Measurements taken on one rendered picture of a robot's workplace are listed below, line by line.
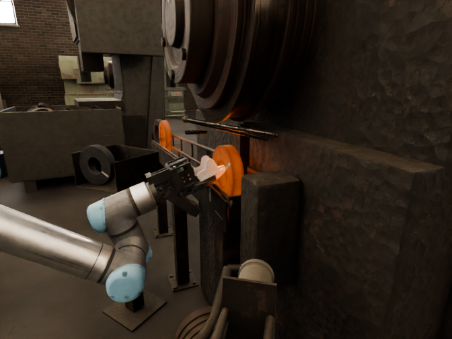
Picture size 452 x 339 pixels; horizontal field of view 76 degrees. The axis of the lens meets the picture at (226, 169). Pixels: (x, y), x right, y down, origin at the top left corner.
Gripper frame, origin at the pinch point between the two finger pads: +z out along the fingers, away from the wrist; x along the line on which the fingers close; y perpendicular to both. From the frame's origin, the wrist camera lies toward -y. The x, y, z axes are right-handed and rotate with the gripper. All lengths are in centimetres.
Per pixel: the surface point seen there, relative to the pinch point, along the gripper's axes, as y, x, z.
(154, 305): -65, 43, -39
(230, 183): -1.4, -6.2, -1.2
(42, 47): 180, 1000, -140
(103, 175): 0, 44, -34
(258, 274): -2.3, -37.5, -10.3
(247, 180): 5.7, -22.8, -2.5
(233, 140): 4.3, 7.6, 7.8
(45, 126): 12, 233, -82
